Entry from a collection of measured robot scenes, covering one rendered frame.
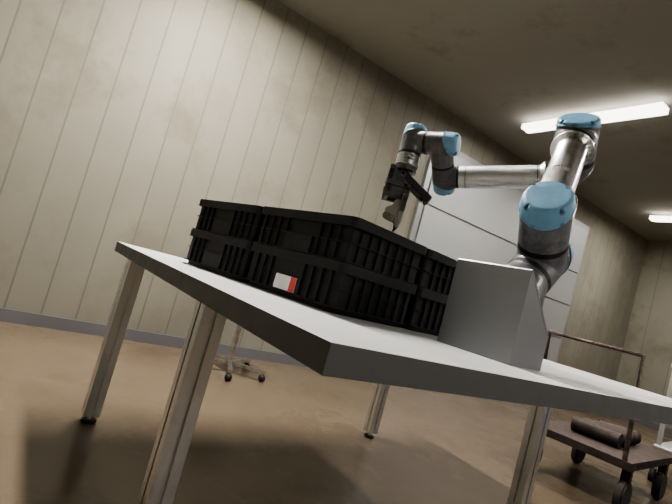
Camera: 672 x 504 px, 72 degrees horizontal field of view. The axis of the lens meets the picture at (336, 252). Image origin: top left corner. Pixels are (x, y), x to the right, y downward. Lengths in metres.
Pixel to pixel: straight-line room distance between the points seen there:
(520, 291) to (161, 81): 3.05
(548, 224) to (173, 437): 0.96
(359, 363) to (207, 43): 3.42
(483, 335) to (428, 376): 0.46
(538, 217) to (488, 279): 0.18
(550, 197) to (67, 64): 3.07
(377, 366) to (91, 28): 3.31
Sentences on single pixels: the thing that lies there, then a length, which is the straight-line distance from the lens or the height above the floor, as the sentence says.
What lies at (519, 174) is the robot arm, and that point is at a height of 1.26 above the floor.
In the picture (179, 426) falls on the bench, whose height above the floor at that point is 0.37.
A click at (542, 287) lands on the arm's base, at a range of 1.19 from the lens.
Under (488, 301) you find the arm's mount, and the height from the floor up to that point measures 0.82.
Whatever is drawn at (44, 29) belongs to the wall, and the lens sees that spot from 3.63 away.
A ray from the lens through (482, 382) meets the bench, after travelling 0.75.
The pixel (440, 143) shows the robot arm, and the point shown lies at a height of 1.29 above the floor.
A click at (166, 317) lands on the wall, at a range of 3.67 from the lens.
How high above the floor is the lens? 0.76
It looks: 4 degrees up
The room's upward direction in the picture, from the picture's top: 16 degrees clockwise
